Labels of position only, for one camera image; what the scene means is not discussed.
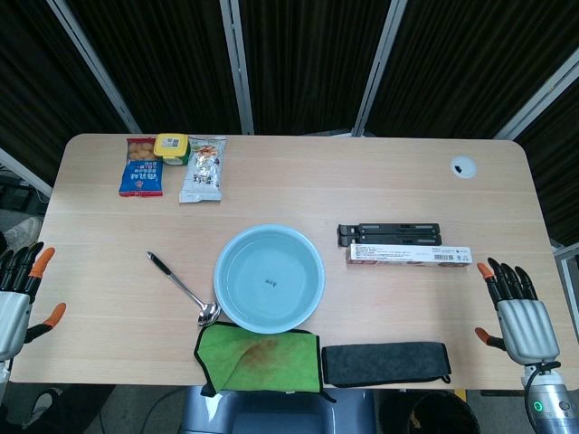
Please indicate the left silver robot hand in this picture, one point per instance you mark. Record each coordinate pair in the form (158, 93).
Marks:
(13, 316)

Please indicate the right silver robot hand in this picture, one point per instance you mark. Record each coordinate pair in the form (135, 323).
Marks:
(527, 327)

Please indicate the metal ladle spoon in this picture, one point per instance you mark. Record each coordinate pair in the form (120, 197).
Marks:
(181, 285)

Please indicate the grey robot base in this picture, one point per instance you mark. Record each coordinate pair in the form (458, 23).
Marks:
(271, 413)

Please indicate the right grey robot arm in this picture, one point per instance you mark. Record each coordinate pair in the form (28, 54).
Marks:
(554, 407)

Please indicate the light blue bowl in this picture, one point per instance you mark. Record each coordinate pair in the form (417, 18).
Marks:
(269, 280)

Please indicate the grey sneaker shoe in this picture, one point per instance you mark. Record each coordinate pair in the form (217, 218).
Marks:
(22, 233)

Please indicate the black trash bin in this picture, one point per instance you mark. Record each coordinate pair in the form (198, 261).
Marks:
(445, 416)

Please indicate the long white cardboard box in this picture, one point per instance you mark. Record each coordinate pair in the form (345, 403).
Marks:
(407, 256)

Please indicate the dark grey folded cloth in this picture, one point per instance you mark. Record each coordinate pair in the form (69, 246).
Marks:
(384, 364)

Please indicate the black folding stand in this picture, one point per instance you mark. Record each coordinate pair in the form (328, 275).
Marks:
(389, 234)

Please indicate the blue snack bag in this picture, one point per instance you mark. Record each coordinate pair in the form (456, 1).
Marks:
(141, 176)

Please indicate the yellow lidded container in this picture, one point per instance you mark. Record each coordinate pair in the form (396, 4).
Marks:
(171, 147)

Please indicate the white snack bag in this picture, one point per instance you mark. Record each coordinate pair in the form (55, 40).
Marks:
(203, 174)

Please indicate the green stained cloth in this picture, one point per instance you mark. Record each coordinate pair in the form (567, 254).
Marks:
(271, 361)

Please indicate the grey partition frame post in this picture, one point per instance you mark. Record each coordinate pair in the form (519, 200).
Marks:
(238, 68)
(92, 63)
(22, 169)
(538, 99)
(377, 72)

